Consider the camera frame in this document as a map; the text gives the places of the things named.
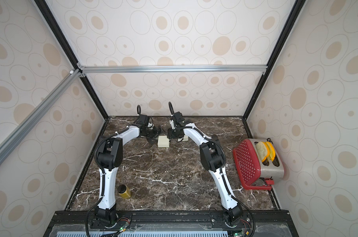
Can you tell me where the cream drawer jewelry box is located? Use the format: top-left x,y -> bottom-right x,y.
157,135 -> 170,148

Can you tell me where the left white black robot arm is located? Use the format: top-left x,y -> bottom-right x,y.
93,105 -> 162,225

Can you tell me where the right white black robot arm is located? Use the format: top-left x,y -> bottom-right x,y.
167,102 -> 249,227

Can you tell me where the yellow jar black lid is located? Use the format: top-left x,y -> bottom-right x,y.
117,184 -> 131,199

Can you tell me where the red perforated rack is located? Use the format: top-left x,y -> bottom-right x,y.
232,139 -> 274,191

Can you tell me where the pale bread slice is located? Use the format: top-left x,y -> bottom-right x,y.
255,141 -> 270,163

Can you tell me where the yellow bread slice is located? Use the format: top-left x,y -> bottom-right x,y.
265,141 -> 276,162

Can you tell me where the silver toaster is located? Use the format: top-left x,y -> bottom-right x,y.
248,138 -> 285,181

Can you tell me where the left diagonal aluminium bar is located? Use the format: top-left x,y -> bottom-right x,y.
0,69 -> 80,166

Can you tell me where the horizontal aluminium frame bar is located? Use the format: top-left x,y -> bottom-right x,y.
80,64 -> 267,74

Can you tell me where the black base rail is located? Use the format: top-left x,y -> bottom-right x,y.
44,209 -> 298,237

